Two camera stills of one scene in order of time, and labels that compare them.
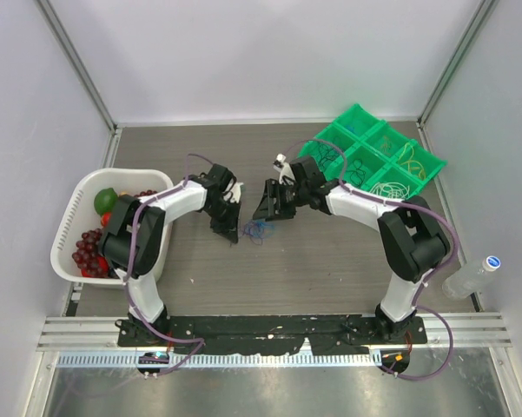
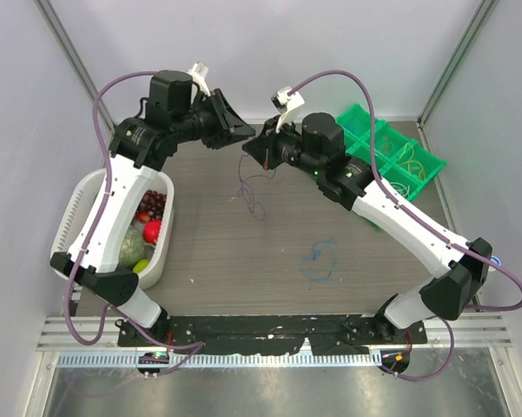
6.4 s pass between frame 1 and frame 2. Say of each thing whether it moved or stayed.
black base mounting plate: stayed
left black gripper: moved
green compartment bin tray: stayed
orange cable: stayed
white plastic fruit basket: stayed
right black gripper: moved
